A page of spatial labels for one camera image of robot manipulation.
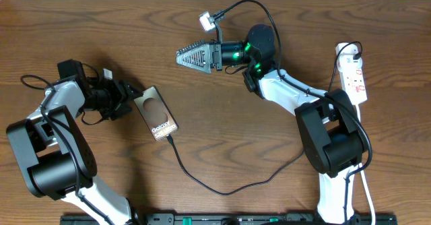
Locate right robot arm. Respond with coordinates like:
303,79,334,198
176,24,371,224

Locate black mounting rail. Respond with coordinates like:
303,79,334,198
59,212,398,225

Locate black USB charging cable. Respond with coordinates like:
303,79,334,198
166,41,364,196

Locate white power strip cord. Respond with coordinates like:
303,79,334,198
355,103,376,225

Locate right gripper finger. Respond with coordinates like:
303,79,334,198
176,40,210,55
176,49,211,73

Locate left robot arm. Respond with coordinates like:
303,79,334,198
6,59,146,224

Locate white USB charger plug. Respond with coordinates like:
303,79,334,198
335,42,359,56

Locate white power strip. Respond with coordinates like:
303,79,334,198
337,54,367,105

